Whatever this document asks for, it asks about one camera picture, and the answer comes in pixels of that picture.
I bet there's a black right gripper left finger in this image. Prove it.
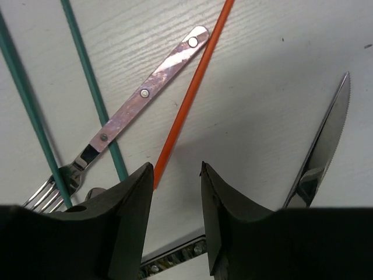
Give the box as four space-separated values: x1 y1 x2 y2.
1 163 154 279

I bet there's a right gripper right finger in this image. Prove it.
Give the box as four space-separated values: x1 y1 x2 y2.
200 163 372 279

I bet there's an orange chopstick on table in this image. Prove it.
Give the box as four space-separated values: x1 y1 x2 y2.
153 0 234 190

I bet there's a dark handled spoon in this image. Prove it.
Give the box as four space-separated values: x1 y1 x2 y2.
138 235 207 279

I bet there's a pink handled spoon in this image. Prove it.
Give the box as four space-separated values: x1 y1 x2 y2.
85 187 106 201

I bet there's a pink handled fork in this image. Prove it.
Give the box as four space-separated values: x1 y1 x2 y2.
22 25 210 215

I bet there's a pink handled knife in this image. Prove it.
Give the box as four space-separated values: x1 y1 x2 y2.
283 72 351 208

